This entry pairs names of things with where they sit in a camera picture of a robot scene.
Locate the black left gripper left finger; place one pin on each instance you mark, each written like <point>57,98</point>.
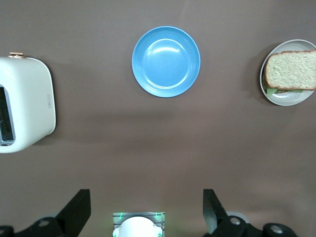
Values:
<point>71,219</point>

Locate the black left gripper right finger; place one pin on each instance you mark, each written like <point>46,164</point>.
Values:
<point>222,222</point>

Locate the green lettuce leaf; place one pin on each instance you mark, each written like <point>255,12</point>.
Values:
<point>271,91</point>

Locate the brown bread slice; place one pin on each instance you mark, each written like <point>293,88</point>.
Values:
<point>284,90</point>
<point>292,70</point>

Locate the beige plate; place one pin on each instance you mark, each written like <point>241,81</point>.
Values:
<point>286,98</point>

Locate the blue plate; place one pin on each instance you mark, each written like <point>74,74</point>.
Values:
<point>166,62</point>

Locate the brown table cover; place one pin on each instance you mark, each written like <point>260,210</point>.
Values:
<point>158,148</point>

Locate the white toaster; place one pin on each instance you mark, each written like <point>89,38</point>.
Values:
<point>27,98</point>

